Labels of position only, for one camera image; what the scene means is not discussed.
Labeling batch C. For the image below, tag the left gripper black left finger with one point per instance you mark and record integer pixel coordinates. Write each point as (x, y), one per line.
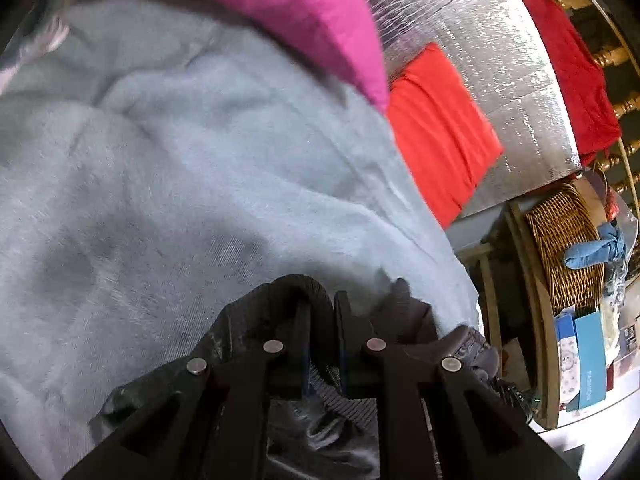
(212, 421)

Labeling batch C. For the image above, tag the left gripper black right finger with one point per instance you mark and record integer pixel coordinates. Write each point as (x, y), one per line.
(436, 418)

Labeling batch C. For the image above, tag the dark grey puffer jacket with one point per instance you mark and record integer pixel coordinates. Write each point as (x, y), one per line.
(323, 435)

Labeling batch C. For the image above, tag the white patterned box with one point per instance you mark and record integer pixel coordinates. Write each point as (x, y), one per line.
(568, 358)

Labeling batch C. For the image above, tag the wooden shelf unit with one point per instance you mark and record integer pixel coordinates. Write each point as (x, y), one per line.
(499, 250)

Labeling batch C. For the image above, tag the teal cardboard box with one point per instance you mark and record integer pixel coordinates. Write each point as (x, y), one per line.
(592, 388)

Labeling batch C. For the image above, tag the light blue-grey blanket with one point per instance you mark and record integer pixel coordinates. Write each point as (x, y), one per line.
(166, 159)

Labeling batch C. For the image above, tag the wicker basket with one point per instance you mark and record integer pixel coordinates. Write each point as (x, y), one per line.
(557, 223)

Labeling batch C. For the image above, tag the light blue cloth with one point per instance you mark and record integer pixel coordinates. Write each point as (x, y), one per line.
(609, 247)

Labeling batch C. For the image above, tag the orange-red cushion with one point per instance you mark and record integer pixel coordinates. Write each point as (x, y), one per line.
(446, 141)

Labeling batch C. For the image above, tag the red garment on railing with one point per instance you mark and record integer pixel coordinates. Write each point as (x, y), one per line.
(581, 80)

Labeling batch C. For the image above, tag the silver foil insulation panel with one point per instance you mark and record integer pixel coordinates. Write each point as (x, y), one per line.
(496, 48)

